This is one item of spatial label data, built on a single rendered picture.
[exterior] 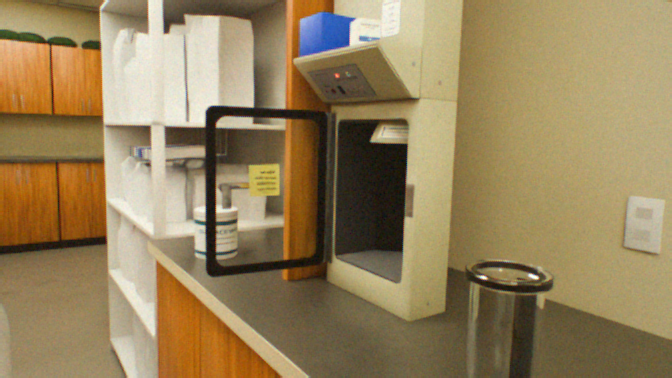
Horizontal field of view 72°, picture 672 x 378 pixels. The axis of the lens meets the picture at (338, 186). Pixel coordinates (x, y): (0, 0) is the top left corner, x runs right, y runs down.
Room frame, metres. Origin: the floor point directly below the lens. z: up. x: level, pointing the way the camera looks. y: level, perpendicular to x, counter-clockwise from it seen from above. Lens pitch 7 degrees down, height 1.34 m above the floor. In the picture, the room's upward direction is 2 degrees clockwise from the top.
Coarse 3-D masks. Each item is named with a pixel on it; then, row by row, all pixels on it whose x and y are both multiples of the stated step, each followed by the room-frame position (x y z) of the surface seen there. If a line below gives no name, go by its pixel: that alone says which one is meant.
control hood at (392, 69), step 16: (352, 48) 0.95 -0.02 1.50; (368, 48) 0.91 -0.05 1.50; (384, 48) 0.90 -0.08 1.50; (400, 48) 0.92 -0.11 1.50; (416, 48) 0.94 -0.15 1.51; (304, 64) 1.12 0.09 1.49; (320, 64) 1.07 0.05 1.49; (336, 64) 1.03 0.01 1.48; (368, 64) 0.95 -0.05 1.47; (384, 64) 0.92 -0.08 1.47; (400, 64) 0.92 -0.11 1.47; (416, 64) 0.95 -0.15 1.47; (368, 80) 0.99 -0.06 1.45; (384, 80) 0.96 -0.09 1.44; (400, 80) 0.93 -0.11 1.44; (416, 80) 0.95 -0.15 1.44; (320, 96) 1.18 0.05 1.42; (384, 96) 1.00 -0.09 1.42; (400, 96) 0.96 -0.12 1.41; (416, 96) 0.95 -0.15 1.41
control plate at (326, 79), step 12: (312, 72) 1.12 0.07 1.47; (324, 72) 1.08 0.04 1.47; (336, 72) 1.05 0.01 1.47; (348, 72) 1.02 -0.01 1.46; (360, 72) 0.99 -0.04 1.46; (324, 84) 1.12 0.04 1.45; (336, 84) 1.09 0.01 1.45; (348, 84) 1.05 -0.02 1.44; (360, 84) 1.02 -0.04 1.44; (336, 96) 1.13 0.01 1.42; (348, 96) 1.09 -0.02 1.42; (360, 96) 1.06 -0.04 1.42; (372, 96) 1.02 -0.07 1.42
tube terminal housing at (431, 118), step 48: (336, 0) 1.21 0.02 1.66; (432, 0) 0.97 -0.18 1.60; (432, 48) 0.97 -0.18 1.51; (432, 96) 0.97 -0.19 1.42; (336, 144) 1.19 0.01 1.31; (432, 144) 0.98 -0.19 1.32; (432, 192) 0.98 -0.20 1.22; (432, 240) 0.99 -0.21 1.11; (384, 288) 1.02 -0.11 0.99; (432, 288) 0.99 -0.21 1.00
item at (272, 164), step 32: (224, 128) 1.07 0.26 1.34; (256, 128) 1.11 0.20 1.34; (288, 128) 1.15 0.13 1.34; (224, 160) 1.07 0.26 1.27; (256, 160) 1.11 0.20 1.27; (288, 160) 1.15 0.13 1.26; (256, 192) 1.11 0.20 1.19; (288, 192) 1.15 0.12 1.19; (224, 224) 1.07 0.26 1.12; (256, 224) 1.11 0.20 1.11; (288, 224) 1.15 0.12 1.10; (224, 256) 1.07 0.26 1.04; (256, 256) 1.11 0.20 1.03; (288, 256) 1.15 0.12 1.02
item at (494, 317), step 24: (480, 264) 0.62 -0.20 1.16; (504, 264) 0.63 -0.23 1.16; (528, 264) 0.62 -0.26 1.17; (480, 288) 0.57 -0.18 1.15; (480, 312) 0.57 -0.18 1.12; (504, 312) 0.55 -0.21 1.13; (528, 312) 0.54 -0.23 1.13; (480, 336) 0.56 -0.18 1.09; (504, 336) 0.55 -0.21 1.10; (528, 336) 0.55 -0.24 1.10; (480, 360) 0.56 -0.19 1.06; (504, 360) 0.54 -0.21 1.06; (528, 360) 0.55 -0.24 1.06
